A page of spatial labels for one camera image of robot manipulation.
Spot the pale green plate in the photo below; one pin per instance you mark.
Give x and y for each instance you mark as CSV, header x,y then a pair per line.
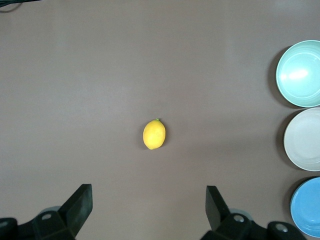
x,y
300,75

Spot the yellow lemon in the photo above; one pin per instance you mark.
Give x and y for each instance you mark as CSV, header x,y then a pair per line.
x,y
154,135

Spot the blue plate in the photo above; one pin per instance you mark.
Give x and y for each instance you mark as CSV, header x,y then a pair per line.
x,y
307,207

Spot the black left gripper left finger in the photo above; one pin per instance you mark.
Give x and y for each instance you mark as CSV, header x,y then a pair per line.
x,y
75,210

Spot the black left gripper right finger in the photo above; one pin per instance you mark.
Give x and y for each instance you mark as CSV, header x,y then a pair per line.
x,y
217,212

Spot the beige plate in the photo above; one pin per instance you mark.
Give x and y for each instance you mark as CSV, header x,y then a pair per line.
x,y
303,140

